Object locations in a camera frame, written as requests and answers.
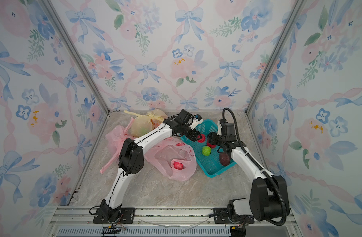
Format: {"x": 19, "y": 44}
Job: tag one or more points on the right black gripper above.
{"x": 212, "y": 137}

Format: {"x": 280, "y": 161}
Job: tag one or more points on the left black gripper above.
{"x": 194, "y": 137}

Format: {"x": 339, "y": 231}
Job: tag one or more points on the dark purple round fruit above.
{"x": 224, "y": 159}

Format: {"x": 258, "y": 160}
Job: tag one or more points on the green crinkled toy vegetable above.
{"x": 206, "y": 151}

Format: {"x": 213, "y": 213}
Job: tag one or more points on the pink printed plastic bag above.
{"x": 170, "y": 150}

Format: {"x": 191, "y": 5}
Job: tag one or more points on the yellow knotted plastic bag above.
{"x": 143, "y": 124}

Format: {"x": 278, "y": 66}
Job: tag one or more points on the pink crinkled toy ball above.
{"x": 178, "y": 166}

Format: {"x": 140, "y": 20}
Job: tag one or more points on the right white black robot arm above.
{"x": 268, "y": 197}

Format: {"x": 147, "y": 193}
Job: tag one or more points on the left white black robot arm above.
{"x": 131, "y": 157}

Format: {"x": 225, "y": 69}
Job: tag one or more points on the middle pink plastic bag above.
{"x": 116, "y": 138}

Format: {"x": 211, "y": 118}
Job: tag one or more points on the teal plastic mesh basket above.
{"x": 211, "y": 164}

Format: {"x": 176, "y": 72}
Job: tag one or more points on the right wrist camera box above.
{"x": 219, "y": 132}

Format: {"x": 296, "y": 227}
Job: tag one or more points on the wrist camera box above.
{"x": 197, "y": 119}
{"x": 219, "y": 132}

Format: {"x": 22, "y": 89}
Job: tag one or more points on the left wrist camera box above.
{"x": 197, "y": 119}

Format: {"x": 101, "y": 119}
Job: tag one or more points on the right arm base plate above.
{"x": 223, "y": 216}

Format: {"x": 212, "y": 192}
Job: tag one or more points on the left aluminium corner post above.
{"x": 76, "y": 57}

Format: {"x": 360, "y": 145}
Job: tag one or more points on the aluminium corner post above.
{"x": 76, "y": 57}
{"x": 286, "y": 31}

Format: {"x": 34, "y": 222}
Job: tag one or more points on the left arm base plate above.
{"x": 123, "y": 215}

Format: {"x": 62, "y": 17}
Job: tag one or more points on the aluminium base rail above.
{"x": 161, "y": 221}

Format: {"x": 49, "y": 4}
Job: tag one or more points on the right aluminium corner post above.
{"x": 286, "y": 31}

